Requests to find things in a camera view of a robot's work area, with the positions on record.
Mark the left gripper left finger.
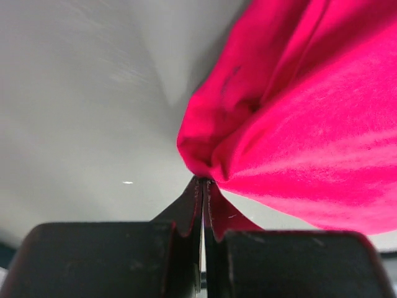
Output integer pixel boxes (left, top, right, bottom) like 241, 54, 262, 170
1, 179, 202, 297

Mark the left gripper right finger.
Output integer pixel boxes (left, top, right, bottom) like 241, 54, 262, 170
202, 180, 396, 297

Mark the red t shirt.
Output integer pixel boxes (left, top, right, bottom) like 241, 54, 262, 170
177, 1, 396, 235

